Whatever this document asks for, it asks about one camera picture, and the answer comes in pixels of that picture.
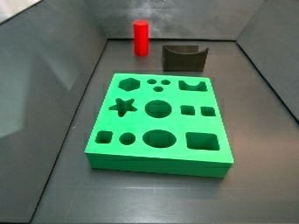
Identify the red hexagonal prism peg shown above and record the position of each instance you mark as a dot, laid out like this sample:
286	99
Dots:
140	37

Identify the green foam shape board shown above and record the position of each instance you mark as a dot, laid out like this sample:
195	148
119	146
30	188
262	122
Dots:
159	125

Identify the black curved holder bracket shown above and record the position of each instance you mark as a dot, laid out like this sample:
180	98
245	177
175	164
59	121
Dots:
184	58

